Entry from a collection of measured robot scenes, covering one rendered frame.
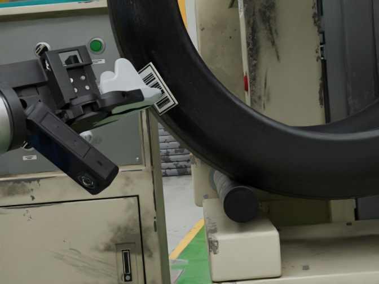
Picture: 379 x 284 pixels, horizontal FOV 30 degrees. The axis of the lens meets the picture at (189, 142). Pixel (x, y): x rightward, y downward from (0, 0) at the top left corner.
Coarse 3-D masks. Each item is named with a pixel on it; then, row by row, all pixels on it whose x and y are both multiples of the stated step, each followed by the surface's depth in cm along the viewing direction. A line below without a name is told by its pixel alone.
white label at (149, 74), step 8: (152, 64) 85; (144, 72) 87; (152, 72) 86; (144, 80) 87; (152, 80) 86; (160, 80) 85; (160, 88) 86; (168, 88) 86; (160, 96) 87; (168, 96) 86; (160, 104) 88; (168, 104) 87; (176, 104) 86; (160, 112) 88
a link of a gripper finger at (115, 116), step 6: (108, 72) 86; (102, 78) 85; (108, 78) 85; (132, 108) 84; (138, 108) 85; (144, 108) 85; (108, 114) 82; (114, 114) 82; (120, 114) 83; (126, 114) 85; (102, 120) 82; (108, 120) 83; (114, 120) 85
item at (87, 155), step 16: (32, 112) 73; (48, 112) 74; (32, 128) 74; (48, 128) 73; (64, 128) 74; (32, 144) 76; (48, 144) 75; (64, 144) 74; (80, 144) 75; (64, 160) 75; (80, 160) 74; (96, 160) 75; (80, 176) 76; (96, 176) 75; (112, 176) 76; (96, 192) 77
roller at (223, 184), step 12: (216, 180) 111; (228, 180) 97; (228, 192) 88; (240, 192) 87; (252, 192) 88; (228, 204) 88; (240, 204) 88; (252, 204) 88; (228, 216) 88; (240, 216) 88; (252, 216) 88
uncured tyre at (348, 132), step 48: (144, 0) 85; (144, 48) 86; (192, 48) 84; (192, 96) 85; (192, 144) 89; (240, 144) 86; (288, 144) 85; (336, 144) 85; (288, 192) 90; (336, 192) 89
